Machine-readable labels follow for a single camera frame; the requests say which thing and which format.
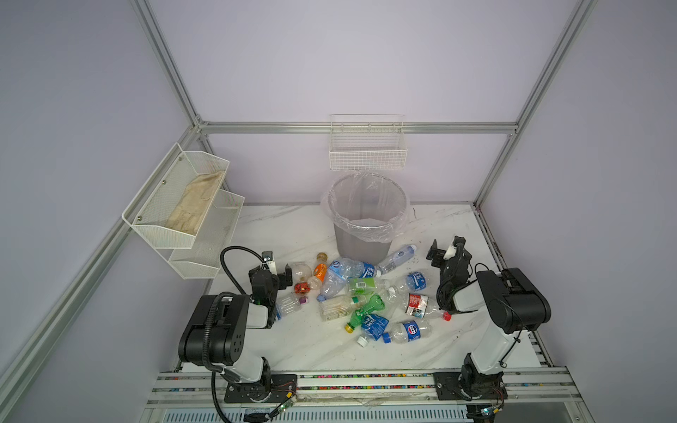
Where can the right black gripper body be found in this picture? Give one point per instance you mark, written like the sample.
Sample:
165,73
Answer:
440,263

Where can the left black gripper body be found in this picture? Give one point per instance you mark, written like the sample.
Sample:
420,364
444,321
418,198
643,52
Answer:
279,284

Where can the red label clear bottle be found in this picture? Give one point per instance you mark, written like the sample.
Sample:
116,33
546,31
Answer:
421,306

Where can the blue cap water bottle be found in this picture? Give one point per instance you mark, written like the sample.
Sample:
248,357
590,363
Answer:
407,332

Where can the green plastic bottle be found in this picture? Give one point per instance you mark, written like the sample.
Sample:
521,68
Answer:
375,303

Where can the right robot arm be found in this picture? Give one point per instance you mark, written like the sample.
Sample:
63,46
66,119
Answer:
514,305

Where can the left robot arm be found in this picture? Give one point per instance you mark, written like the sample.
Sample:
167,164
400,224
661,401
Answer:
214,337

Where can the clear plastic bin liner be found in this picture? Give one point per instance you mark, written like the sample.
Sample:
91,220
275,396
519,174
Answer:
367,205

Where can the grey mesh waste bin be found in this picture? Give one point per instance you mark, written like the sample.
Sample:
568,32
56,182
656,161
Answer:
353,248

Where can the small bottle purple cap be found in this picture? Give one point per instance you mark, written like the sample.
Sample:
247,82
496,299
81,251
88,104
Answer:
289,304

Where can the red cap round bottle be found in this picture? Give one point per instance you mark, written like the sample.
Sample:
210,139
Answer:
304,278

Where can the blue label bottle right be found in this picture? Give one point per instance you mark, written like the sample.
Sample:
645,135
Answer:
413,282

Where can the orange label juice bottle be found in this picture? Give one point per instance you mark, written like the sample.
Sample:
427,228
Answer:
321,267

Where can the clear bottle white cap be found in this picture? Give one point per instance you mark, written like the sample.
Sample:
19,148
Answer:
397,259

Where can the white mesh lower shelf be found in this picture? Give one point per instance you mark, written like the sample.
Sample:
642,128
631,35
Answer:
216,233

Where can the green label clear bottle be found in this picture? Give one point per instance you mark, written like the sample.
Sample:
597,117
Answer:
365,286

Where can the beige cloth in shelf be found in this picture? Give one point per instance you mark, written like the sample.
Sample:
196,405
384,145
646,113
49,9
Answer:
191,210

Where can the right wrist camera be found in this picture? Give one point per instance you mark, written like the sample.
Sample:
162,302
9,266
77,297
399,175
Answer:
450,252

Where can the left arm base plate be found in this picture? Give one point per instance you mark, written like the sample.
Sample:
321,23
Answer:
273,390

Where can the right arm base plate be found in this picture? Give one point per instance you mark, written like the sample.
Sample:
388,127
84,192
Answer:
469,387

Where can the white wire wall basket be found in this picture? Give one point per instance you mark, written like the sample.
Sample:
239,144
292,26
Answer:
367,142

